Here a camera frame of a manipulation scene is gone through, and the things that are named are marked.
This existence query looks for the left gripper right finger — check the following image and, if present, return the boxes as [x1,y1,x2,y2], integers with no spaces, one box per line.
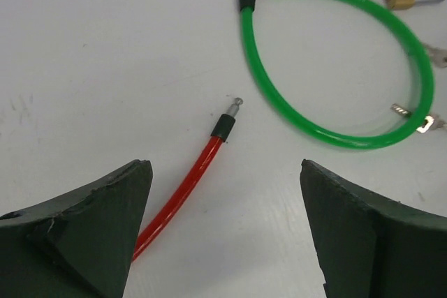
[300,160,446,297]

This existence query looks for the red cable lock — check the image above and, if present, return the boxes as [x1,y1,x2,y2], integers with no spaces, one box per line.
[132,97,243,261]

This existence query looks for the green cable lock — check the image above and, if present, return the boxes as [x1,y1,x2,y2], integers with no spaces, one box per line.
[238,0,434,150]

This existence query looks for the silver keys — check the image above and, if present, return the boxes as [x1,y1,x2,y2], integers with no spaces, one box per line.
[423,43,447,68]
[390,102,447,135]

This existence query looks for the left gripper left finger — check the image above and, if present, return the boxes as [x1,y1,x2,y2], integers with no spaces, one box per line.
[1,160,153,297]

